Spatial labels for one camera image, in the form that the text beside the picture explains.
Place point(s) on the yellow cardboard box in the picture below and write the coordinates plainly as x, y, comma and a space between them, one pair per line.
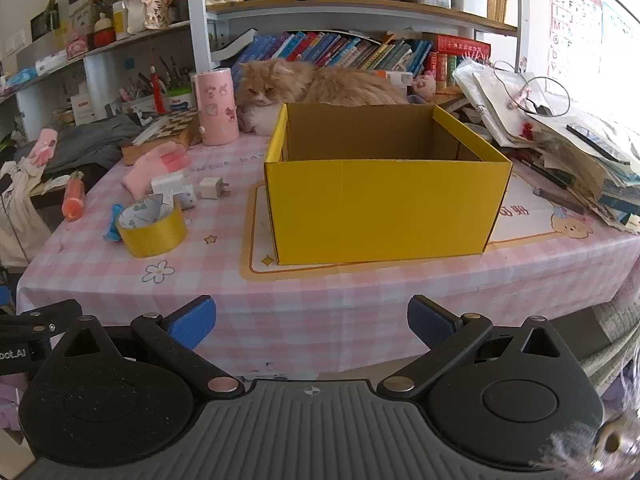
380, 210

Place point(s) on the white shelf frame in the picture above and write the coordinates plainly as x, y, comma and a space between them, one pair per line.
200, 35

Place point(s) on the pink glove with bow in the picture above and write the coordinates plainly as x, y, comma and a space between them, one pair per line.
45, 147

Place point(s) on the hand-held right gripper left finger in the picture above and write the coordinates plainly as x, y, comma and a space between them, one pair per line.
192, 317

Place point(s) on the pink cylinder holder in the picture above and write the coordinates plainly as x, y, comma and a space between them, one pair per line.
216, 110

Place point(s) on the black book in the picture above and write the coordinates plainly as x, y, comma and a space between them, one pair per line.
237, 42

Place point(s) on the white jar green lid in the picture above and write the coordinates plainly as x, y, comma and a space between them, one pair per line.
179, 100

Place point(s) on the wooden chess board box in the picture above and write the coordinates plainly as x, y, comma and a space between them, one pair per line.
170, 127

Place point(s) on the pile of papers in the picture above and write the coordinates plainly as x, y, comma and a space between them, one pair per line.
565, 150

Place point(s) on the large white charger block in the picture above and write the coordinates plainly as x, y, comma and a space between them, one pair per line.
167, 183

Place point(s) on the yellow tape roll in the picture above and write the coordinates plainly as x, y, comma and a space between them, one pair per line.
155, 237

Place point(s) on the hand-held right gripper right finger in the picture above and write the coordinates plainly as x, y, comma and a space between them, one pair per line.
430, 322

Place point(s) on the white cloth bag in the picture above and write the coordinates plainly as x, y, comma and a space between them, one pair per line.
20, 215

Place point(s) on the orange and white cat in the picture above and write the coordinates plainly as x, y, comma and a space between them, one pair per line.
345, 87

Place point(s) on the alphabet wall poster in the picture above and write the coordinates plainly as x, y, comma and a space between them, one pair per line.
575, 25

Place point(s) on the pink checked desktop cloth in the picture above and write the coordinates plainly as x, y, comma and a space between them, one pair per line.
310, 320

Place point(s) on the pink pig toy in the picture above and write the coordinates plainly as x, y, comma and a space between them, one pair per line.
425, 84

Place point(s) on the small blue packet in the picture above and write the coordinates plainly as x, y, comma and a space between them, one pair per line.
112, 222

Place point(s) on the grey cloth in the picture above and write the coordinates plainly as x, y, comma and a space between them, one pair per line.
85, 142

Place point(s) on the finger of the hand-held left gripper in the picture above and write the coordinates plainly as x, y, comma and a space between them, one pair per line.
55, 312

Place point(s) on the small white plug adapter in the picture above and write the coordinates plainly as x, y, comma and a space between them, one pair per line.
212, 187

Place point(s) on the row of colourful books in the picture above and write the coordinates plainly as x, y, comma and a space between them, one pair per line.
350, 50

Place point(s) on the orange tube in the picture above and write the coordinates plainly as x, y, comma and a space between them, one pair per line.
74, 200

